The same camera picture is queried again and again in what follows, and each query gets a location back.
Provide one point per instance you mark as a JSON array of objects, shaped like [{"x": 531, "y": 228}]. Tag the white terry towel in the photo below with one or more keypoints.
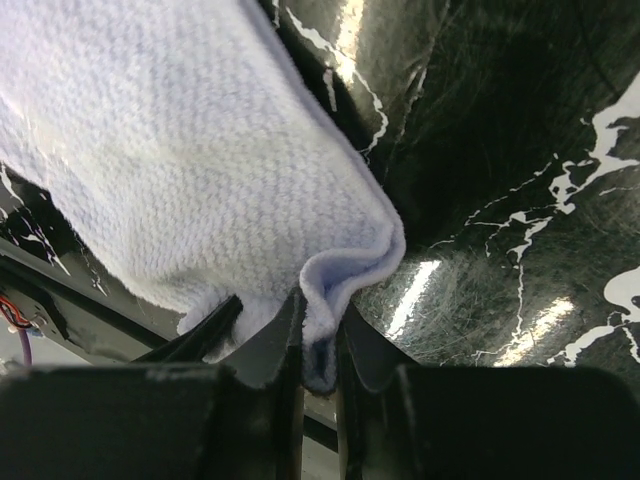
[{"x": 181, "y": 144}]

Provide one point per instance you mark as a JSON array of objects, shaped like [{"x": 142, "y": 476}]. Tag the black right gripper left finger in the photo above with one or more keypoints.
[{"x": 241, "y": 418}]

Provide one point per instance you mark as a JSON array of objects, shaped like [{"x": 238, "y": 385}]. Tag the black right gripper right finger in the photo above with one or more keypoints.
[{"x": 398, "y": 419}]

